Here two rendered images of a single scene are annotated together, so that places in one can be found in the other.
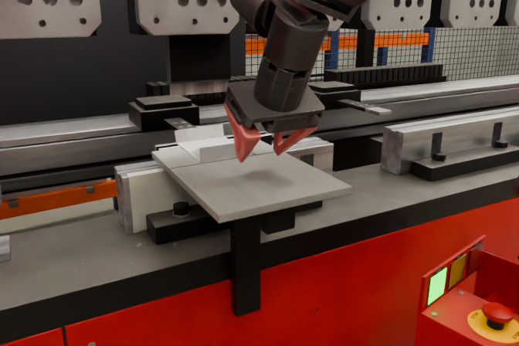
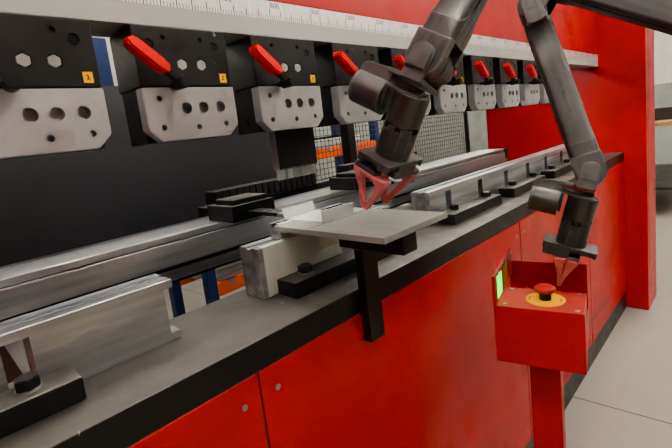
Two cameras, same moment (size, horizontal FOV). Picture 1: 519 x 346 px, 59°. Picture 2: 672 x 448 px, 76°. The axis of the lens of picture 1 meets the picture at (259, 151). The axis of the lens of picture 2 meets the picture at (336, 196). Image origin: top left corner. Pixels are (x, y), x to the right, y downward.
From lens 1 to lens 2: 31 cm
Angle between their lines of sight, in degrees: 19
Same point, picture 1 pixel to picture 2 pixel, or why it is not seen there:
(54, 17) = (207, 121)
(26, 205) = not seen: hidden behind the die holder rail
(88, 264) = (254, 322)
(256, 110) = (387, 162)
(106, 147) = (200, 244)
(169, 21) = (281, 119)
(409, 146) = (433, 202)
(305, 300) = (407, 325)
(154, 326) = (317, 362)
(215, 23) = (309, 119)
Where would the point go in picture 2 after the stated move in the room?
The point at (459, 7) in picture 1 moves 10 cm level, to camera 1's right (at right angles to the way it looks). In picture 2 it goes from (445, 98) to (476, 95)
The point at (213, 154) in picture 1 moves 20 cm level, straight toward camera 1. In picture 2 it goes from (330, 215) to (385, 233)
